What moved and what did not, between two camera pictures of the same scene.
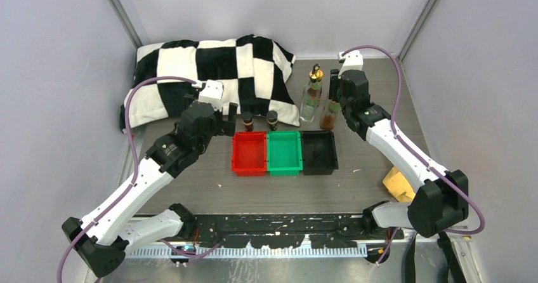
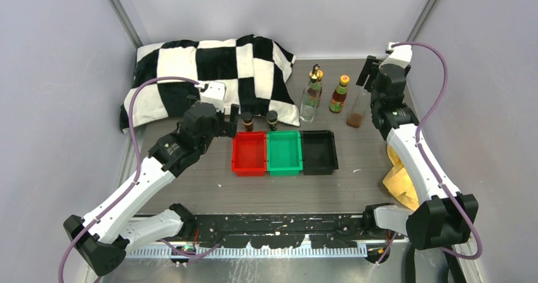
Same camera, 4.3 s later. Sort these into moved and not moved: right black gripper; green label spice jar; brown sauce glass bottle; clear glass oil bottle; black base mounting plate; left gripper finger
Moved: brown sauce glass bottle; right black gripper
Not moved: black base mounting plate; green label spice jar; left gripper finger; clear glass oil bottle
